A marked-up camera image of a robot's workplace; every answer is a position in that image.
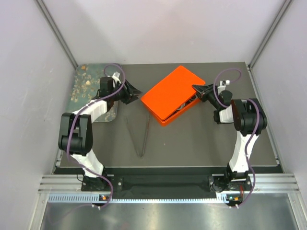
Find black mounting base rail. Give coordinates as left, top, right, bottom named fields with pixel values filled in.
left=38, top=165, right=300, bottom=204

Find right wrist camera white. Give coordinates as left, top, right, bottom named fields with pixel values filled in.
left=217, top=80, right=230, bottom=94

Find orange chocolate box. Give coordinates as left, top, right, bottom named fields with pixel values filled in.
left=144, top=94, right=200, bottom=127

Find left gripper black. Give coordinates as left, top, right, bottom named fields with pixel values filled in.
left=110, top=79, right=142, bottom=104

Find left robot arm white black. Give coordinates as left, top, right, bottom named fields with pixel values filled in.
left=58, top=74, right=142, bottom=191

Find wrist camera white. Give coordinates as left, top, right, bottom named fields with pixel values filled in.
left=217, top=80, right=230, bottom=94
left=99, top=72, right=121, bottom=96

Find floral blue tray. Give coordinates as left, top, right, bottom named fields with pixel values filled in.
left=60, top=63, right=123, bottom=126

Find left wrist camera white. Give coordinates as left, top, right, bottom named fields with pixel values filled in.
left=99, top=72, right=121, bottom=96

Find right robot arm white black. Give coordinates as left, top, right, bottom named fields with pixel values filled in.
left=192, top=81, right=267, bottom=192

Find metal tongs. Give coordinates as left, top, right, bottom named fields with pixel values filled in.
left=124, top=114, right=151, bottom=160

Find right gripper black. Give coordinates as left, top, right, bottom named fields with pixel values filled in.
left=191, top=83, right=221, bottom=110

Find orange box lid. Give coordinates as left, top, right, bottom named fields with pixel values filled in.
left=141, top=66, right=206, bottom=120

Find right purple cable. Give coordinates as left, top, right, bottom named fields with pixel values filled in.
left=213, top=68, right=261, bottom=208

